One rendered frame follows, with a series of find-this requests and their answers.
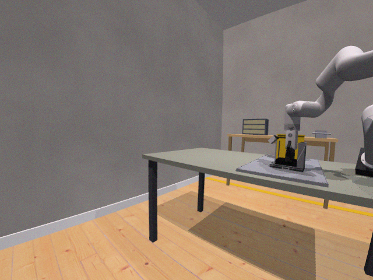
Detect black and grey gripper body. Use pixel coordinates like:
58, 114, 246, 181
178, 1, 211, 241
285, 129, 300, 150

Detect yellow open-top bin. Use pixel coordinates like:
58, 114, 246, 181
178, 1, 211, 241
276, 134, 305, 159

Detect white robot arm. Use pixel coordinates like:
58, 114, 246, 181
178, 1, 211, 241
284, 46, 373, 169

